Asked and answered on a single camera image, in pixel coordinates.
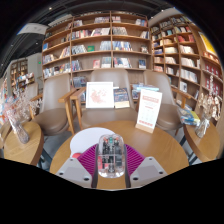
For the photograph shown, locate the brown wooden-armed armchair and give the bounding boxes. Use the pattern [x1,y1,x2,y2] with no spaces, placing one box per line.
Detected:
[143,70,193,134]
[24,82,40,103]
[29,73,77,136]

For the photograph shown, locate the brown armchair holding picture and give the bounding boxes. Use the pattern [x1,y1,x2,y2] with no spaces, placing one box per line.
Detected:
[69,68,144,134]

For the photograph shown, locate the white red sign stand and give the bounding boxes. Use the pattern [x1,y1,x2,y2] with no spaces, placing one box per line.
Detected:
[135,88,163,134]

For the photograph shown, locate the curved wooden bookshelf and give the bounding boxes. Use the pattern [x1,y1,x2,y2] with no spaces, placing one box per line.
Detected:
[148,14,224,111]

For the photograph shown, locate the glass vase, dried flowers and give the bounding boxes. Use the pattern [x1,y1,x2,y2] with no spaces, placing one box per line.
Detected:
[194,74,223,139]
[4,88,41,145]

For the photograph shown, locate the wide wooden bookshelf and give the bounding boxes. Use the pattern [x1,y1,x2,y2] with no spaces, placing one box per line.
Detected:
[41,11,151,79]

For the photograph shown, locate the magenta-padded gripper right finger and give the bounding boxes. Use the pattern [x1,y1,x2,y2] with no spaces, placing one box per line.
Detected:
[123,143,168,189]

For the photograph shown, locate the white framed flower picture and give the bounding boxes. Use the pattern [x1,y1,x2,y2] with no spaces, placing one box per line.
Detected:
[85,81,115,110]

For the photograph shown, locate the round wooden side table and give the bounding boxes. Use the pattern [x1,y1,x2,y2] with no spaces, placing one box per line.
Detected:
[182,121,224,163]
[2,120,45,167]

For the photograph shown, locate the white ceiling panel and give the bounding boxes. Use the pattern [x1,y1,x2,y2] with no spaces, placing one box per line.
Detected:
[17,22,50,36]

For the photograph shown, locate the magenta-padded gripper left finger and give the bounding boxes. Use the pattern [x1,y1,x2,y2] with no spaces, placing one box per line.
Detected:
[55,143,100,189]

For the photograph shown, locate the dark blue book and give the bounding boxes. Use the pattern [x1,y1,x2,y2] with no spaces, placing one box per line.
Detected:
[113,87,131,109]

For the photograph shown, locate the distant wooden bookshelf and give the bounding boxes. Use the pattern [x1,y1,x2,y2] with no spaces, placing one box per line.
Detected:
[9,58,36,89]

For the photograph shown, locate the stack of books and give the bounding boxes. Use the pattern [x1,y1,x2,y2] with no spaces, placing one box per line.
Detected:
[178,106,202,127]

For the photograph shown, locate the transparent computer mouse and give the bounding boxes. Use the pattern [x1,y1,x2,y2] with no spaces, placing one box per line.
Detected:
[97,133,127,179]

